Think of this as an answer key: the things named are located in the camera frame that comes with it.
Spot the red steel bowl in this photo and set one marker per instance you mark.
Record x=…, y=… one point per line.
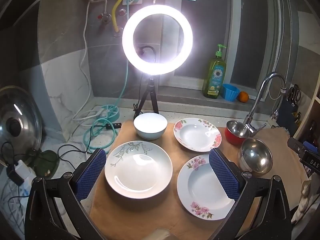
x=232, y=132

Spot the white charger plug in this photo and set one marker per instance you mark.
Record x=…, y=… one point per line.
x=21, y=171

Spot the chrome faucet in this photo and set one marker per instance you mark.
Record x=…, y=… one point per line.
x=260, y=95

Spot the glass pot lid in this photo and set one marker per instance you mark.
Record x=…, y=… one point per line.
x=20, y=125

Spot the dark green dish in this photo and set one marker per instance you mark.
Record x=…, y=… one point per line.
x=47, y=161

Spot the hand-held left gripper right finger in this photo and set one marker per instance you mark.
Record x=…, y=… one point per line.
x=223, y=175

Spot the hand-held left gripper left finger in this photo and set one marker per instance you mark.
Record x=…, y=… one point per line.
x=93, y=172

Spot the tan cloth mat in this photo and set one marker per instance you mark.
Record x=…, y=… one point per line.
x=155, y=220

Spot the wooden shelf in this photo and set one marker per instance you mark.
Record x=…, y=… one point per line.
x=310, y=112

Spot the dark blue knife block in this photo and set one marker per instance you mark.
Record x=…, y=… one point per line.
x=288, y=115

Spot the green dish soap bottle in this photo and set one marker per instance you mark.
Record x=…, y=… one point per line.
x=214, y=77

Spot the green leaf print plate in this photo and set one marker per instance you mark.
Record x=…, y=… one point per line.
x=138, y=170

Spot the blue ribbed cup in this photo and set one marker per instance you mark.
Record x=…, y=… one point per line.
x=230, y=92

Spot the red knob water valve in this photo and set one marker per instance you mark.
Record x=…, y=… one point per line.
x=122, y=12
x=105, y=17

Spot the black adapter box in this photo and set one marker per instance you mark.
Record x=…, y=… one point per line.
x=13, y=176

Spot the orange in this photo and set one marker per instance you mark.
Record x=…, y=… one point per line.
x=243, y=97

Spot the stainless steel bowl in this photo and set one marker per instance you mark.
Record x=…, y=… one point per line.
x=257, y=157

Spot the white figurine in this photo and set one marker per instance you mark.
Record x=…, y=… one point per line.
x=303, y=200

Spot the black scissors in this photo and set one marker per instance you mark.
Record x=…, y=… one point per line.
x=295, y=93

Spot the large pink flower plate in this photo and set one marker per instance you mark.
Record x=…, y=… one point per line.
x=200, y=188

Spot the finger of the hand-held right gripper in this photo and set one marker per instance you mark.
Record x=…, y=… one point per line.
x=297, y=147

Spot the white ceramic bowl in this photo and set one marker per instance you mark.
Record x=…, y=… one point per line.
x=150, y=127

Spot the small pink flower plate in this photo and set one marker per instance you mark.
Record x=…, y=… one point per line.
x=196, y=135

